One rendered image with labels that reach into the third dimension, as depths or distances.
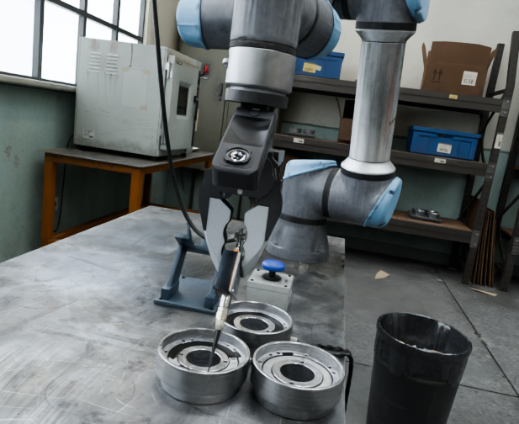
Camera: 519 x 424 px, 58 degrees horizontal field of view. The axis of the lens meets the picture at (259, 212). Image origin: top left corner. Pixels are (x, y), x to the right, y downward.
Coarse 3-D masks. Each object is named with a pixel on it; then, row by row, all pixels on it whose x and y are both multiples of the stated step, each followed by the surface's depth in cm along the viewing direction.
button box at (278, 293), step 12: (252, 276) 79; (264, 276) 79; (276, 276) 79; (288, 276) 82; (252, 288) 77; (264, 288) 76; (276, 288) 76; (288, 288) 76; (252, 300) 77; (264, 300) 77; (276, 300) 76; (288, 300) 77
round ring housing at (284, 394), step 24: (264, 360) 55; (288, 360) 56; (312, 360) 57; (336, 360) 55; (264, 384) 50; (288, 384) 48; (312, 384) 51; (336, 384) 50; (288, 408) 49; (312, 408) 49
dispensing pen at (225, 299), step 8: (240, 232) 56; (240, 240) 56; (240, 248) 56; (224, 256) 54; (232, 256) 53; (224, 264) 53; (232, 264) 53; (224, 272) 53; (232, 272) 53; (216, 280) 52; (224, 280) 52; (216, 288) 52; (224, 288) 52; (224, 296) 53; (224, 304) 53; (224, 312) 52; (216, 320) 52; (224, 320) 52; (216, 328) 52; (216, 336) 52; (216, 344) 51; (208, 368) 50
